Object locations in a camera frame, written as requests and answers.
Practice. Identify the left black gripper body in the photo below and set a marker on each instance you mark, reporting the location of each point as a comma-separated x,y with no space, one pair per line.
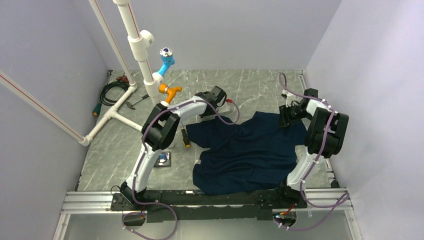
209,114

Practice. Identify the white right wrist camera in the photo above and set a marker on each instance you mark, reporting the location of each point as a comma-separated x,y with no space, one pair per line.
288,96

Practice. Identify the aluminium rail frame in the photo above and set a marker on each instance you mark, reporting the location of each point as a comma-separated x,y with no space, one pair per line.
99,202

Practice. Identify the brown handled tool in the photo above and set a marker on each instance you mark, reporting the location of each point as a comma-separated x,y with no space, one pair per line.
123,79

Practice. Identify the white PVC pipe frame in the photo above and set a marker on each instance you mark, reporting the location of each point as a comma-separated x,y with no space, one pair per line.
139,41

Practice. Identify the small hammer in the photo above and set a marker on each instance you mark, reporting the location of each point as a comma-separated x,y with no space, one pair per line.
132,105

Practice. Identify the yellow black screwdriver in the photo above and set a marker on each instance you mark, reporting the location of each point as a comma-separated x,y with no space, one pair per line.
185,137

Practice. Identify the blue faucet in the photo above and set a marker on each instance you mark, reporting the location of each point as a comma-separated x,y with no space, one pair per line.
167,57

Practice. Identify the navy blue t-shirt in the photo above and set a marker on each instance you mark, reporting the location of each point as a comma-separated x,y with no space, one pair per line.
254,155

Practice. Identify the small square black tray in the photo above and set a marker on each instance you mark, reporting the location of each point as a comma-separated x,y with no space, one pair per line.
167,164

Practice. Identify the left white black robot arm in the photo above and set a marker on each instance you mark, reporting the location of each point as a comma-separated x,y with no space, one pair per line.
158,132

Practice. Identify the green handled screwdriver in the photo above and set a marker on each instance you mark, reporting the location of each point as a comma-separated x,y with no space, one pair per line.
97,109

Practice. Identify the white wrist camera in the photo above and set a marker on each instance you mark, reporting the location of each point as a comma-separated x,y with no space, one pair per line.
224,107
288,96

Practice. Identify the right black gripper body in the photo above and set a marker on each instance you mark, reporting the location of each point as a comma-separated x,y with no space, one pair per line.
292,113

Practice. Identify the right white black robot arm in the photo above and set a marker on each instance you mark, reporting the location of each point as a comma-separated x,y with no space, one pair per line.
324,136

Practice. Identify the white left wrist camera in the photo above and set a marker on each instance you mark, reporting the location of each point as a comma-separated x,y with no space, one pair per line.
224,107

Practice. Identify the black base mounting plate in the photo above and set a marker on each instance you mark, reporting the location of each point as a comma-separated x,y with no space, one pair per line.
196,205

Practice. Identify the orange faucet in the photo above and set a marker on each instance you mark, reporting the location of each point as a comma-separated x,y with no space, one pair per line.
169,91

